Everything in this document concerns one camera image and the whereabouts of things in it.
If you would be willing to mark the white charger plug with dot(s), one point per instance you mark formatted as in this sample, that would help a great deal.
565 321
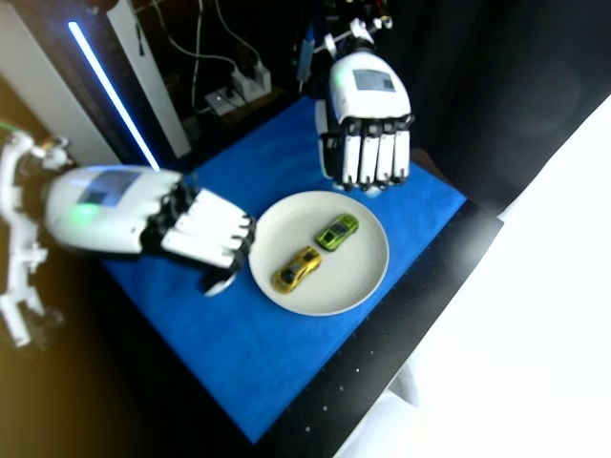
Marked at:
241 85
261 78

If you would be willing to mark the green toy car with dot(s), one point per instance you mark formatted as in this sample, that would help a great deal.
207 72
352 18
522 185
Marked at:
337 232

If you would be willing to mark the white tower with light strip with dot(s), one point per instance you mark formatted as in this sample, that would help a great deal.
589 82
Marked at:
153 95

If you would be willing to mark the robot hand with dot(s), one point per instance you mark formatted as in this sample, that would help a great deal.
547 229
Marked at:
367 100
95 214

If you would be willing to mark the yellow toy car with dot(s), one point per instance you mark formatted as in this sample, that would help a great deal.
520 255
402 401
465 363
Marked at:
297 269

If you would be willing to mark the white round plate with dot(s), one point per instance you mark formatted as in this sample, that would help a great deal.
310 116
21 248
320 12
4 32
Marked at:
348 281

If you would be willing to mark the white power strip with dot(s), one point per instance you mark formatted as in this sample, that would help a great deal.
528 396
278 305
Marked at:
220 101

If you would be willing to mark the blue cloth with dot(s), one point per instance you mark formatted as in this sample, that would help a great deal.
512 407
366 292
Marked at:
267 343

